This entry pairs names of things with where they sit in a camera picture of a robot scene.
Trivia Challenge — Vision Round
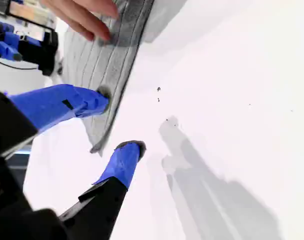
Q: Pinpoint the grey striped square towel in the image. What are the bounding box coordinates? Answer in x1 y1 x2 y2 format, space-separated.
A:
59 0 156 157

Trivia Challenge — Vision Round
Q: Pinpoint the person's hand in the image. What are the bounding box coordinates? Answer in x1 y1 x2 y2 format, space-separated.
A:
40 0 120 43

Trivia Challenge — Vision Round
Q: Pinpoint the black camera cable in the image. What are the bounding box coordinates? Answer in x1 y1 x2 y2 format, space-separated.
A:
0 58 40 70

